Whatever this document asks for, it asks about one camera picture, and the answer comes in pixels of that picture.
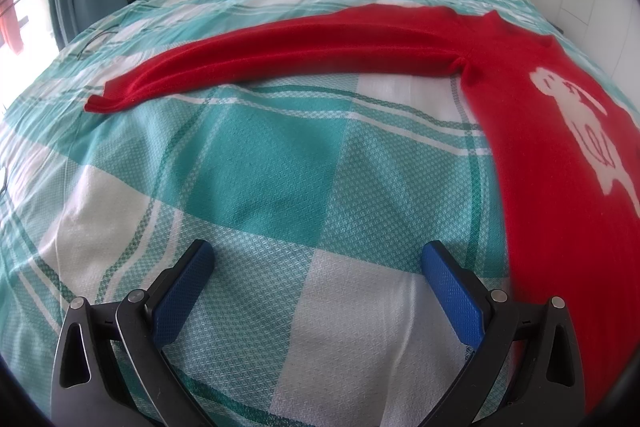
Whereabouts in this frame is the teal plaid bed blanket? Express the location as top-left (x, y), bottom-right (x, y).
top-left (0, 0), bottom-right (640, 427)

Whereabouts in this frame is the red sweater with white dog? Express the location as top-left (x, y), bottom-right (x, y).
top-left (84, 4), bottom-right (640, 418)

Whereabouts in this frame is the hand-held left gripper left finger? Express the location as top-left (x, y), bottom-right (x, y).
top-left (50, 239), bottom-right (216, 427)

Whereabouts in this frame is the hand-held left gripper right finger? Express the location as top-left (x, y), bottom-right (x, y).
top-left (420, 242), bottom-right (587, 427)

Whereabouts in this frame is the red hanging cloth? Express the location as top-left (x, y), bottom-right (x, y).
top-left (0, 0), bottom-right (26, 54)

